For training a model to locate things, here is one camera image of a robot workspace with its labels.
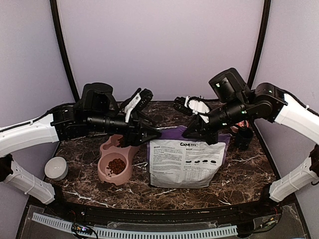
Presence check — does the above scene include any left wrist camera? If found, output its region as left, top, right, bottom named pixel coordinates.
left=79, top=83, right=154, bottom=122

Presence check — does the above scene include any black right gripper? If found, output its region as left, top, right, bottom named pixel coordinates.
left=182, top=96, right=251, bottom=144

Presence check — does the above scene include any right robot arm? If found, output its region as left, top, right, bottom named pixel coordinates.
left=178, top=83, right=319, bottom=216

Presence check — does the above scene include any purple white pet food bag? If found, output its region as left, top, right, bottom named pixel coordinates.
left=147, top=125, right=231, bottom=189

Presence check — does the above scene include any dark green cup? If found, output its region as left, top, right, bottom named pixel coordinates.
left=235, top=128, right=254, bottom=150

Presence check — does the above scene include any brown kibble pile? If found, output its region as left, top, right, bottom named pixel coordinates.
left=106, top=158, right=126, bottom=175
left=117, top=137, right=125, bottom=148

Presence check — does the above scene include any white grey ceramic bowl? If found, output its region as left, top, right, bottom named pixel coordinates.
left=44, top=156, right=68, bottom=181

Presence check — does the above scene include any black left frame post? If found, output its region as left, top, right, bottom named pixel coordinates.
left=49, top=0, right=80, bottom=101

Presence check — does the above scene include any red patterned bowl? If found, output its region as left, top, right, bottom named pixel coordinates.
left=230, top=120, right=249, bottom=133

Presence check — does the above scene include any pink double pet bowl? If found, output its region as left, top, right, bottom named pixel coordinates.
left=98, top=134, right=140, bottom=186

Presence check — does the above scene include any black front table rail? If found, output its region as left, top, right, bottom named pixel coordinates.
left=42, top=201, right=282, bottom=224

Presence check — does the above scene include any grey slotted cable duct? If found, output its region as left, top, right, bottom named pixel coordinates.
left=31, top=213, right=238, bottom=239

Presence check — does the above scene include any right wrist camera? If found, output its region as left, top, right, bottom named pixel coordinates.
left=173, top=67, right=250, bottom=122

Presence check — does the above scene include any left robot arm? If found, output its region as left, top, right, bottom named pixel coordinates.
left=0, top=105, right=161, bottom=217

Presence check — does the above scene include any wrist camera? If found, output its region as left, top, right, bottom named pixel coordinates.
left=173, top=67, right=250, bottom=122
left=79, top=83, right=154, bottom=122

